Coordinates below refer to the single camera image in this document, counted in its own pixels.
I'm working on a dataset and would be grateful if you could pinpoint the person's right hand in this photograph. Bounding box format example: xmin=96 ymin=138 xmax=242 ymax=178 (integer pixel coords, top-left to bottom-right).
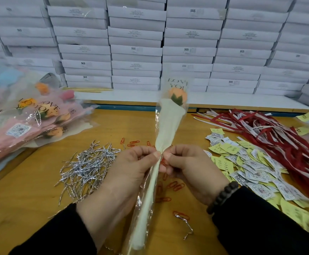
xmin=160 ymin=144 xmax=231 ymax=206

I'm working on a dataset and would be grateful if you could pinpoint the person's left forearm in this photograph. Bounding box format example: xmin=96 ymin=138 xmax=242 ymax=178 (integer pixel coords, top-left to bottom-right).
xmin=8 ymin=203 xmax=98 ymax=255

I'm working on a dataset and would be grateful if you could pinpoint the person's left hand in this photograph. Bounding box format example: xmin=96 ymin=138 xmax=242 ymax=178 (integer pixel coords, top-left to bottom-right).
xmin=77 ymin=146 xmax=161 ymax=248

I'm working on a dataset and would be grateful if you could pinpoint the wall of stacked white boxes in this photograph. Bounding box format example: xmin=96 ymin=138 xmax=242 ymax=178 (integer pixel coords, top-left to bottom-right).
xmin=0 ymin=0 xmax=309 ymax=99

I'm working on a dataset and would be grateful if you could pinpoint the cream orange rose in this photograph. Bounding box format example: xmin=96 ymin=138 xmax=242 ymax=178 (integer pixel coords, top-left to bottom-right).
xmin=123 ymin=77 xmax=190 ymax=255

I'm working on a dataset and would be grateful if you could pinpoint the pile of silver twist ties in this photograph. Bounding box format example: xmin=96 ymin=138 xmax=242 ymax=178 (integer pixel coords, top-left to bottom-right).
xmin=54 ymin=140 xmax=120 ymax=205

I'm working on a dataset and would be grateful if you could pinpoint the long white board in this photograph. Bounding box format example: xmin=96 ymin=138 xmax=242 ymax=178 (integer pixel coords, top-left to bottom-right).
xmin=72 ymin=91 xmax=309 ymax=114

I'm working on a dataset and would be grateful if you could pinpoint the black bead bracelet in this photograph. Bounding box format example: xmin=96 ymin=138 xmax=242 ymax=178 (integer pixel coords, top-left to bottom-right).
xmin=207 ymin=180 xmax=240 ymax=215

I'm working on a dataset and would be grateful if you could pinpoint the pile of yellow white tags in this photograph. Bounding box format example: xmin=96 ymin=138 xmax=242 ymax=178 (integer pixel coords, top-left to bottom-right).
xmin=203 ymin=112 xmax=309 ymax=239

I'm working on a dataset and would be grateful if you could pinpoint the pile of flowers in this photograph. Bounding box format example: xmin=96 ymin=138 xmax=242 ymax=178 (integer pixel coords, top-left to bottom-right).
xmin=0 ymin=58 xmax=94 ymax=173

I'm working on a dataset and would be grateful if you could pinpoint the pile of red ribbons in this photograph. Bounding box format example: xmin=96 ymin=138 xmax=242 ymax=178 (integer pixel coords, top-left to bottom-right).
xmin=193 ymin=109 xmax=309 ymax=216

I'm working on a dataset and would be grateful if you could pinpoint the pile of orange paper clips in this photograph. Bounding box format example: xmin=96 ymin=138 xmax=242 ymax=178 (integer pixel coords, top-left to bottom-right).
xmin=119 ymin=137 xmax=190 ymax=220

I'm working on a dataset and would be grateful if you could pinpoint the person's right forearm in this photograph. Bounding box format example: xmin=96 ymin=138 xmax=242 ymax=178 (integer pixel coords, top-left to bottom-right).
xmin=212 ymin=186 xmax=309 ymax=255

